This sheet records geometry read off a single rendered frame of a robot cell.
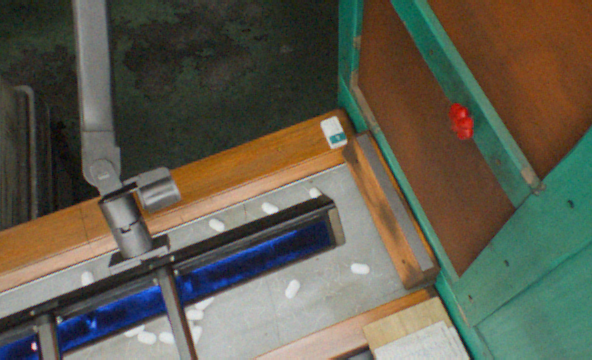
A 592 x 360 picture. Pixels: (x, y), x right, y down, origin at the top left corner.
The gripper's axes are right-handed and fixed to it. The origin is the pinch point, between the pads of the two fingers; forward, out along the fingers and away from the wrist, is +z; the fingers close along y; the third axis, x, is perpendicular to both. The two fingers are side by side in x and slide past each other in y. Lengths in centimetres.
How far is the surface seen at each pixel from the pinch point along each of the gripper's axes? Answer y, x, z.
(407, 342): 38.0, -12.5, 20.3
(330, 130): 41.9, 16.0, -13.3
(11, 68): -46, 151, -48
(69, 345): -7.4, -24.9, -8.6
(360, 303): 33.7, -3.1, 15.5
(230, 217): 16.2, 13.9, -4.0
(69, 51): -23, 150, -48
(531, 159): 49, -45, -18
